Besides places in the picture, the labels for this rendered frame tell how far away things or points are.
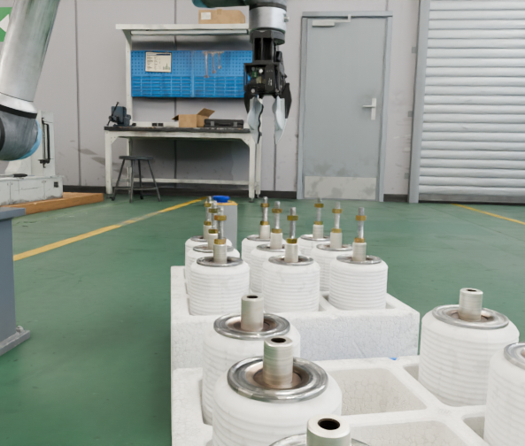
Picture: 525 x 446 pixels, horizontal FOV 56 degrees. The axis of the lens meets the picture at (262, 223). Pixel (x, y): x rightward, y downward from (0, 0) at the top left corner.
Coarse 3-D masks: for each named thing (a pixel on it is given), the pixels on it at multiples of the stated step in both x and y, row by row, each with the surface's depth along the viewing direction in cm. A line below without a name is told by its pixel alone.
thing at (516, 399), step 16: (496, 352) 43; (496, 368) 41; (512, 368) 40; (496, 384) 41; (512, 384) 39; (496, 400) 41; (512, 400) 39; (496, 416) 41; (512, 416) 39; (496, 432) 41; (512, 432) 39
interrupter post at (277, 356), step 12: (276, 336) 37; (264, 348) 36; (276, 348) 35; (288, 348) 35; (264, 360) 36; (276, 360) 35; (288, 360) 35; (264, 372) 36; (276, 372) 35; (288, 372) 36; (276, 384) 35
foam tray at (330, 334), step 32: (192, 320) 71; (288, 320) 74; (320, 320) 75; (352, 320) 76; (384, 320) 77; (416, 320) 78; (192, 352) 72; (320, 352) 75; (352, 352) 76; (384, 352) 77; (416, 352) 79
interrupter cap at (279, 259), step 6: (270, 258) 80; (276, 258) 81; (282, 258) 82; (300, 258) 82; (306, 258) 81; (312, 258) 81; (276, 264) 78; (282, 264) 77; (288, 264) 77; (294, 264) 77; (300, 264) 77; (306, 264) 78
